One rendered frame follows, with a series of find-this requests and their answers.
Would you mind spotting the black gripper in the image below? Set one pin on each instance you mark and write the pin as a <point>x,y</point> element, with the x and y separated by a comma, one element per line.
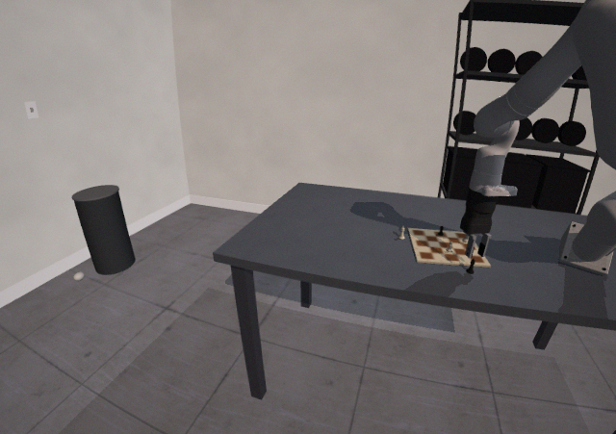
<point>479,208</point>

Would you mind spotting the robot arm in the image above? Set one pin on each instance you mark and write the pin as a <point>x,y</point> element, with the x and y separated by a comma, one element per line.
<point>590,42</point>

